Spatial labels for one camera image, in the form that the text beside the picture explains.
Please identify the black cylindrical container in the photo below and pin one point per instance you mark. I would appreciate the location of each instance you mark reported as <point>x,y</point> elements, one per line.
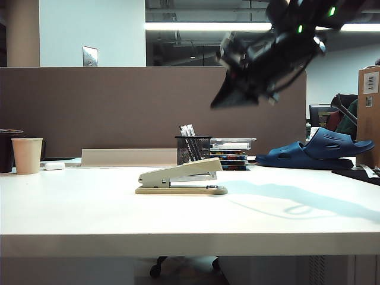
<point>6,151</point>

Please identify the brown desk partition panel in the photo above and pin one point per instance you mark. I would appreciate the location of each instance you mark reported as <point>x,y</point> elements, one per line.
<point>118,110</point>

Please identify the tan paper cup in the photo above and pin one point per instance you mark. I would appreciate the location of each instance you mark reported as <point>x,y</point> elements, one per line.
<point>27,155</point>

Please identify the black and white pen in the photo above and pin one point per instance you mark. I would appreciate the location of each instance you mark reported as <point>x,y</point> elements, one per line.
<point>190,130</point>
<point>183,131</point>

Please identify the brown cardboard box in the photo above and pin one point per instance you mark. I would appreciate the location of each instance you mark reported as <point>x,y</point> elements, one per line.
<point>368,118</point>

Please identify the clear plastic flat case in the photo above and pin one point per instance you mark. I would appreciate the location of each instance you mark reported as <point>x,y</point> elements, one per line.
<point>234,140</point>

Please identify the black desk mat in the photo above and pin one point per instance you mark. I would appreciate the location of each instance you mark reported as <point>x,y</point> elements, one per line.
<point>357,174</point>

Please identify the black mesh pen holder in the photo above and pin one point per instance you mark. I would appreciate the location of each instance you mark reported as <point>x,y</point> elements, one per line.
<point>200,149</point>

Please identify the white flat box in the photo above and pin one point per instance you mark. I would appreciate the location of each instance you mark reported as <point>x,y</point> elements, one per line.
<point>230,146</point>

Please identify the beige desktop stapler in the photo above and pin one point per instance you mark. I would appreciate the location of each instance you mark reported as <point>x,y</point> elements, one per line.
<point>178,173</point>

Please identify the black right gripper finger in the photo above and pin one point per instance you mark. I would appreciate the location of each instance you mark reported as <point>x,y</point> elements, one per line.
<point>245,99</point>
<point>227,90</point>

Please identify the long ceiling light strip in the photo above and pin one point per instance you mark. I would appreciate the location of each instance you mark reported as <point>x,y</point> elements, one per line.
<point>207,26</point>

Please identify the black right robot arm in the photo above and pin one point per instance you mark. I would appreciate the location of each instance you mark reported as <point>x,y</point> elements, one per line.
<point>320,15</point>

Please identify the blue foam slipper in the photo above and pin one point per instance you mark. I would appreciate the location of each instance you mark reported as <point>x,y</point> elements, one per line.
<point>285,158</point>
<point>332,143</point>

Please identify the black office chair back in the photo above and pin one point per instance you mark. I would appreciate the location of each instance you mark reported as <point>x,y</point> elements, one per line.
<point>345,99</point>

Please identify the black computer monitor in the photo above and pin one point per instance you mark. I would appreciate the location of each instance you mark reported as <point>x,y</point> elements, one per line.
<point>319,115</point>

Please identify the green and red garment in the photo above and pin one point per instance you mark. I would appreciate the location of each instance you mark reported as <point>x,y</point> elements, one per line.
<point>347,121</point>

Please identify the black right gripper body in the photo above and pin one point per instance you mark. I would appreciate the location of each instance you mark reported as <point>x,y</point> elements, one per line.
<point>255,59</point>

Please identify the metal wall switch plate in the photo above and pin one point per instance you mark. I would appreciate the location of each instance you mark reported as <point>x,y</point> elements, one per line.
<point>90,56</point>

